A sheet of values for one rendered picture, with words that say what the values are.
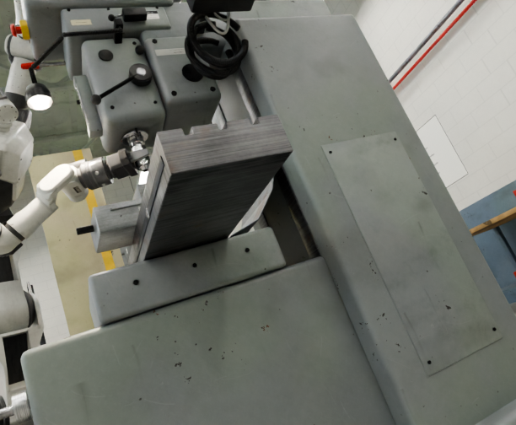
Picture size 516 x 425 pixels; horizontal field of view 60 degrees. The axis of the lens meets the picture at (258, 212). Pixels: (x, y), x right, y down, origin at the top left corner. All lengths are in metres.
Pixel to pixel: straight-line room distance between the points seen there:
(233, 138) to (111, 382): 0.61
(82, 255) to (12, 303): 1.34
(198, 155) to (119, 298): 0.48
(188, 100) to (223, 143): 0.69
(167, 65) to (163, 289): 0.74
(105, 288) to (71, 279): 1.97
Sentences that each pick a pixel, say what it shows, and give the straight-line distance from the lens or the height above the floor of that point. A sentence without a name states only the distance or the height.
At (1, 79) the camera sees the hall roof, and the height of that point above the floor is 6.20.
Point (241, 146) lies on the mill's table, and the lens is 0.78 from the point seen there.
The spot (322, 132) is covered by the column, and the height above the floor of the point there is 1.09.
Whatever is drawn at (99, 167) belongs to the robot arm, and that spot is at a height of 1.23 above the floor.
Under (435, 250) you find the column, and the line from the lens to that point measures 1.42.
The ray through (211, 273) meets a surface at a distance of 1.15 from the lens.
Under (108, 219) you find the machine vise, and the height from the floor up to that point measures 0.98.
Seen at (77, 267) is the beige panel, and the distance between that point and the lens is 3.10.
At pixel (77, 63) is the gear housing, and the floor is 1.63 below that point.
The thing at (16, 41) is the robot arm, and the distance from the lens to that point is 2.04.
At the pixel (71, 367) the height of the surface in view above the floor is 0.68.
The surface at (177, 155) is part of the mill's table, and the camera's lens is 0.74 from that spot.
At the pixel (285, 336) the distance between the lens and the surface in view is 1.18.
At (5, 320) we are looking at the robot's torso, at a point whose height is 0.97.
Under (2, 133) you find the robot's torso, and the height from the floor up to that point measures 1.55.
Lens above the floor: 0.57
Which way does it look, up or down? 16 degrees up
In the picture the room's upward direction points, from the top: 22 degrees counter-clockwise
